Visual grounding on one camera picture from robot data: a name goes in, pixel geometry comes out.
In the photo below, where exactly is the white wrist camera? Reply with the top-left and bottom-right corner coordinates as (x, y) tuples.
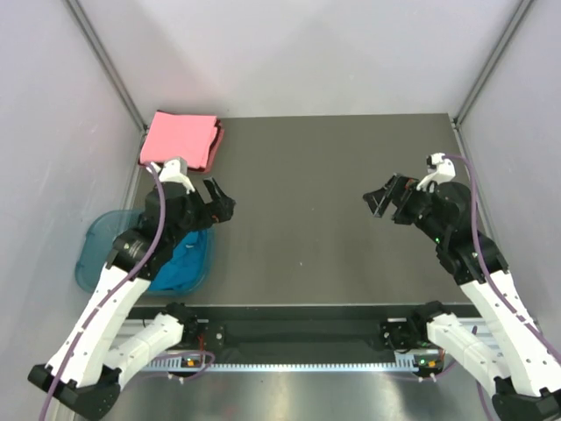
(159, 157), (195, 194)
(416, 153), (456, 192)

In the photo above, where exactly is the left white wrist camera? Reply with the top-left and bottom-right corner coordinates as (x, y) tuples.
(159, 157), (195, 194)

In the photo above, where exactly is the grey slotted cable duct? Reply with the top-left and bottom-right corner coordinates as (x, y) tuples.
(142, 352), (444, 373)

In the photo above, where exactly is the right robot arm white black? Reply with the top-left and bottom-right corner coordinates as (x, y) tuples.
(363, 174), (560, 420)

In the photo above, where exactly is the blue t shirt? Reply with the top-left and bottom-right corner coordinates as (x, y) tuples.
(148, 230), (209, 294)

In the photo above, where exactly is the pink folded t shirt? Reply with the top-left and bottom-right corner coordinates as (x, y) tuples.
(139, 111), (220, 170)

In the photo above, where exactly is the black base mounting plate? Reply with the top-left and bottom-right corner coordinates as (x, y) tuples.
(194, 319), (429, 356)

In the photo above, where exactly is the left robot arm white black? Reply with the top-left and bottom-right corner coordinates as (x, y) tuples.
(28, 178), (235, 420)

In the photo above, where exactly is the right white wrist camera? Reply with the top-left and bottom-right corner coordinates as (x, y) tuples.
(416, 153), (456, 192)

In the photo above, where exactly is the blue translucent plastic bin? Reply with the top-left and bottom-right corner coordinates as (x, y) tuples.
(75, 209), (216, 297)

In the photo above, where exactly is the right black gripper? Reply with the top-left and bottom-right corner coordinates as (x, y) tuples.
(363, 173), (447, 243)

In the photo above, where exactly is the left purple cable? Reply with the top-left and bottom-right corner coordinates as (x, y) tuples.
(39, 161), (167, 421)

